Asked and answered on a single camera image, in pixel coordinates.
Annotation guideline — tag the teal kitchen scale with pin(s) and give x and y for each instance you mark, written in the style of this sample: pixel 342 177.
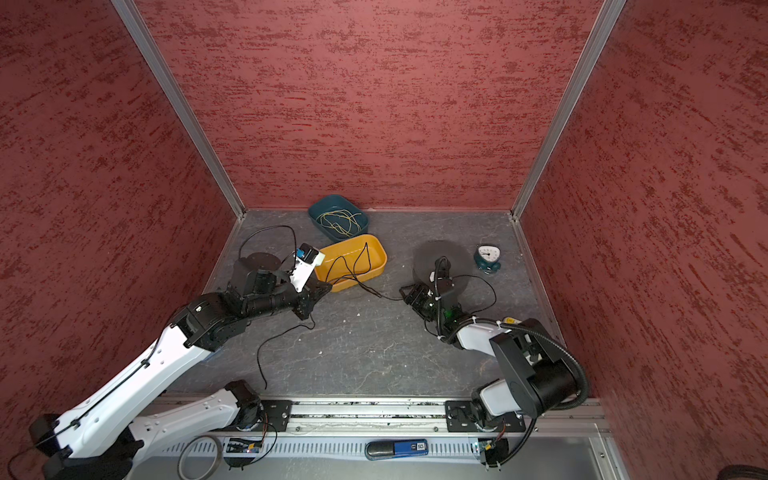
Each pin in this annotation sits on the teal kitchen scale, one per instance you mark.
pixel 487 258

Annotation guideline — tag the corner aluminium profile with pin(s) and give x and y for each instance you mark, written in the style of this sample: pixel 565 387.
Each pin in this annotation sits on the corner aluminium profile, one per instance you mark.
pixel 603 26
pixel 132 19

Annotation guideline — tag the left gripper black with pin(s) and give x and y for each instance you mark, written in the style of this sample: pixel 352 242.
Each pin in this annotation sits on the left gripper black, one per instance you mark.
pixel 310 295

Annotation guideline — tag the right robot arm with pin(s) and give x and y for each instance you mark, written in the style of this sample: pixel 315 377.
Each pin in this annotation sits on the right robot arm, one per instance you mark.
pixel 462 330

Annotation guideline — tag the teal plastic tray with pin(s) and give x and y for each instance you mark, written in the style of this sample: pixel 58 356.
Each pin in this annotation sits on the teal plastic tray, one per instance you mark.
pixel 337 218

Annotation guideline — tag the left corner aluminium profile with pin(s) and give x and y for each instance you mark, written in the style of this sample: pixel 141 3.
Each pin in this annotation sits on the left corner aluminium profile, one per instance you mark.
pixel 132 19

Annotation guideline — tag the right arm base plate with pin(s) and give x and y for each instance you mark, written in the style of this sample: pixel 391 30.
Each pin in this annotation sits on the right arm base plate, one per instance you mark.
pixel 464 416

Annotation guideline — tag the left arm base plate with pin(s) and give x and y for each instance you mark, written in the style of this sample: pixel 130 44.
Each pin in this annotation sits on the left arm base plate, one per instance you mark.
pixel 267 415

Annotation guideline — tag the yellow plastic tray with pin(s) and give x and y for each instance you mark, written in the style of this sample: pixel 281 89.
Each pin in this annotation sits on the yellow plastic tray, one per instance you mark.
pixel 354 260

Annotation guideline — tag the right corner aluminium profile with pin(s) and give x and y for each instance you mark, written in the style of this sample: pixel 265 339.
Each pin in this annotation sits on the right corner aluminium profile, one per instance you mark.
pixel 603 26

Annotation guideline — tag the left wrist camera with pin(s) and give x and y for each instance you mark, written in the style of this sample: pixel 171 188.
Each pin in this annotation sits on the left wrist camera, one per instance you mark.
pixel 306 259

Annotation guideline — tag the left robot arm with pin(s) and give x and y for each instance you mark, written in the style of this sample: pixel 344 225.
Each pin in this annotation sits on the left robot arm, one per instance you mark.
pixel 106 435

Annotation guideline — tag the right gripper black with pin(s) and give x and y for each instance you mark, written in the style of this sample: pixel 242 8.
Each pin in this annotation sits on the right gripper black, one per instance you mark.
pixel 414 297

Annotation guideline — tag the grey cable spool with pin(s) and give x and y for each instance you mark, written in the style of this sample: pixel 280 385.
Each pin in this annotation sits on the grey cable spool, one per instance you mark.
pixel 449 259

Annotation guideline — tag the aluminium rail frame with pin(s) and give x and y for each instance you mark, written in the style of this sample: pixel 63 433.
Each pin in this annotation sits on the aluminium rail frame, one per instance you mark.
pixel 401 417

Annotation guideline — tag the blue black handheld device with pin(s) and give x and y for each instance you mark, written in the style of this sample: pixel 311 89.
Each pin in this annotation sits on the blue black handheld device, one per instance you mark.
pixel 396 449

